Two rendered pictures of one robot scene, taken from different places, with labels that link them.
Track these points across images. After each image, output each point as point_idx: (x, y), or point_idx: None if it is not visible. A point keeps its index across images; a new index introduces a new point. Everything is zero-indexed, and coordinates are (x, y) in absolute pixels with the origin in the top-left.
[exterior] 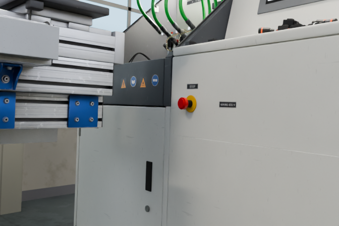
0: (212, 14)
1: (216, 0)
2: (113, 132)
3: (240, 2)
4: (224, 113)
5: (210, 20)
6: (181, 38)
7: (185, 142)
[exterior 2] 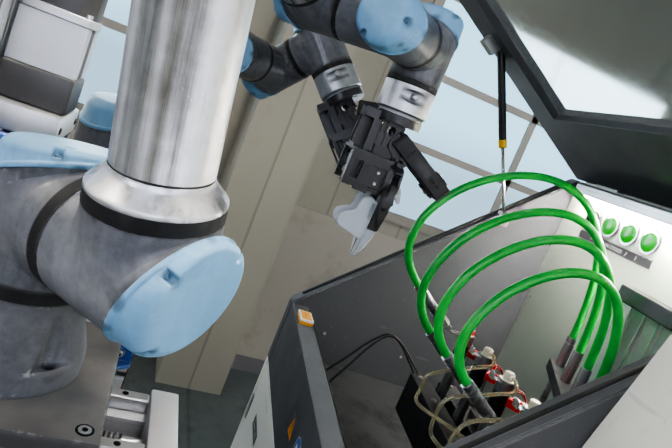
0: (526, 424)
1: (607, 321)
2: None
3: (628, 440)
4: None
5: (506, 447)
6: (477, 371)
7: None
